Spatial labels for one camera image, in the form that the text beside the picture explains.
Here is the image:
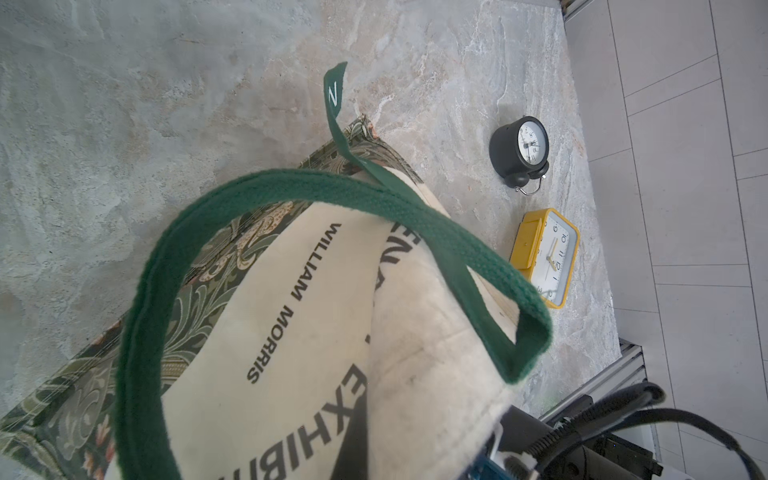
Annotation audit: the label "canvas tote bag green handles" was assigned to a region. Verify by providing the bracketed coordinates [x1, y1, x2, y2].
[1, 65, 552, 479]

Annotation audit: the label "small black alarm clock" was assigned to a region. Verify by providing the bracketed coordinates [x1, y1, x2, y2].
[489, 116, 550, 196]

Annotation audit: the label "yellow square alarm clock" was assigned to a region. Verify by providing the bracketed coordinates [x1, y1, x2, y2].
[509, 208, 580, 309]

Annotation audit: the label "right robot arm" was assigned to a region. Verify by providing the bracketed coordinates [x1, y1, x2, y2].
[461, 407, 664, 479]

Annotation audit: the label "black cables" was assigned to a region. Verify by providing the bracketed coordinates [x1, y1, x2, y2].
[526, 381, 766, 480]

